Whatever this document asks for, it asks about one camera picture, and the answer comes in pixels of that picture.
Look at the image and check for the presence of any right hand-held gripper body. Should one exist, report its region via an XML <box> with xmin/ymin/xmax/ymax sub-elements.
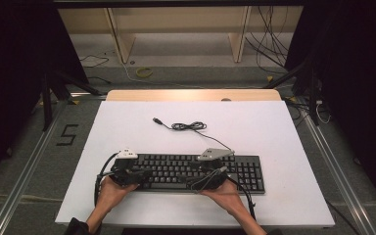
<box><xmin>189</xmin><ymin>148</ymin><xmax>236</xmax><ymax>192</ymax></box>

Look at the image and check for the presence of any person's right hand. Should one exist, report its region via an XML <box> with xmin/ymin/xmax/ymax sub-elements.
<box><xmin>198</xmin><ymin>178</ymin><xmax>247</xmax><ymax>217</ymax></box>

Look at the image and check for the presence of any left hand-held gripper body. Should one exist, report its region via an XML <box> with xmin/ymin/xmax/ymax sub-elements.
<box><xmin>110</xmin><ymin>148</ymin><xmax>146</xmax><ymax>188</ymax></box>

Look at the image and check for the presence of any person's left hand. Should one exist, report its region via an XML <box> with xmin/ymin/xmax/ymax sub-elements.
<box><xmin>98</xmin><ymin>175</ymin><xmax>140</xmax><ymax>213</ymax></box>

